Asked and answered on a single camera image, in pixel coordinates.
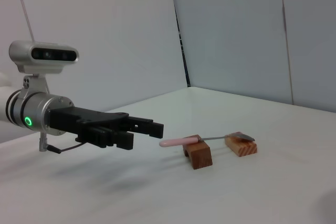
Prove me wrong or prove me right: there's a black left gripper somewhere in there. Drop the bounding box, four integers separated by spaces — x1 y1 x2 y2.
47 106 165 152

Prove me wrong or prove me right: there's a pink handled metal spoon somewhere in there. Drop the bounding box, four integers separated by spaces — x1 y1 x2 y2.
159 132 255 148

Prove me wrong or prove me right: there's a dark brown arched wooden block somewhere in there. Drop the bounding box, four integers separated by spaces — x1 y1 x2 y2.
182 134 213 169

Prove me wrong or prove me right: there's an orange wooden block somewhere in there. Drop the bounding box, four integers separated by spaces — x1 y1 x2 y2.
225 131 258 158

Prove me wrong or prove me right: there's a left gripper cable with plug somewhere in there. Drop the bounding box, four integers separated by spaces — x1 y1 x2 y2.
39 132 89 154

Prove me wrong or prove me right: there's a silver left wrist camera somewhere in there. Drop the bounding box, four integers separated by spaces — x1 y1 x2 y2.
9 40 80 95

